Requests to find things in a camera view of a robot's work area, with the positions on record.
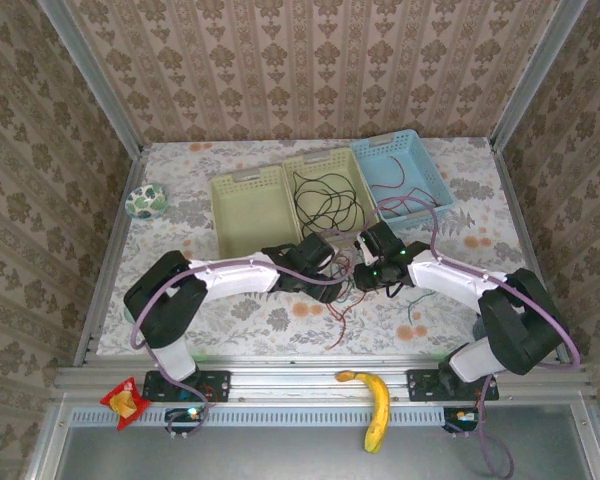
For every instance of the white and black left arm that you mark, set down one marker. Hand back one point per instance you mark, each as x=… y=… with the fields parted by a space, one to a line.
x=240 y=275

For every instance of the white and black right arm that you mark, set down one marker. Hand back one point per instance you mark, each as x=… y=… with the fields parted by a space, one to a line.
x=445 y=280

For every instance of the floral tablecloth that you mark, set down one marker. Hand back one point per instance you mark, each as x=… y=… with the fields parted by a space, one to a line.
x=260 y=325

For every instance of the pale green perforated plastic basket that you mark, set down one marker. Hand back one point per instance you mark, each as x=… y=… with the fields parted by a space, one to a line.
x=250 y=215

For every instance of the light blue perforated plastic basket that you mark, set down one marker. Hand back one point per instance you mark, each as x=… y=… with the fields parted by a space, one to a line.
x=395 y=175

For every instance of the cream perforated plastic basket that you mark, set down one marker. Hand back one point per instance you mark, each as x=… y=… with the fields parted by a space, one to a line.
x=330 y=162

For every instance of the yellow banana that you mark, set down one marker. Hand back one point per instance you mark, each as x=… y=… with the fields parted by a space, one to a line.
x=377 y=400

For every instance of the small electronics board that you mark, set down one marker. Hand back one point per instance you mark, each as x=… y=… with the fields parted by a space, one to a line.
x=460 y=417
x=185 y=417

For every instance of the green leaf pattern bowl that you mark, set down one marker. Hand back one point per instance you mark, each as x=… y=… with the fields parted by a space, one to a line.
x=146 y=201

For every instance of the red snack packet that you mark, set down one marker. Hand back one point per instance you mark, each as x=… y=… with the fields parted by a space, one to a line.
x=125 y=400

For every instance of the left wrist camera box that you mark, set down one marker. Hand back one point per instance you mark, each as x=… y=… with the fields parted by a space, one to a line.
x=316 y=250

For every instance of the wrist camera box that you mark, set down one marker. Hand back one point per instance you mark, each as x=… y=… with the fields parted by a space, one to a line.
x=316 y=250
x=382 y=242

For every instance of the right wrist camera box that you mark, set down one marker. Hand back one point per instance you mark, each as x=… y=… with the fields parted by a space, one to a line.
x=382 y=242

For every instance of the aluminium frame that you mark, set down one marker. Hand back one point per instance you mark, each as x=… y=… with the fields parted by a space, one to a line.
x=300 y=380

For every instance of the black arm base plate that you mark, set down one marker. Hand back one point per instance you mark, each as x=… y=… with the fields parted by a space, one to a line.
x=425 y=385
x=215 y=385

